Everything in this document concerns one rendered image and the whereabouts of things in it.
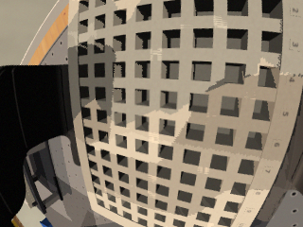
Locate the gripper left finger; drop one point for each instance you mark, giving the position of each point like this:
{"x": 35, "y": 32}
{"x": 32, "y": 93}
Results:
{"x": 35, "y": 106}

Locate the beige well plate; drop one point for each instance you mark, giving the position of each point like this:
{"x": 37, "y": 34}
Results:
{"x": 134, "y": 70}

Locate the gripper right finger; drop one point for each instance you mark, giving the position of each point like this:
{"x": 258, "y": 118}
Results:
{"x": 290, "y": 174}

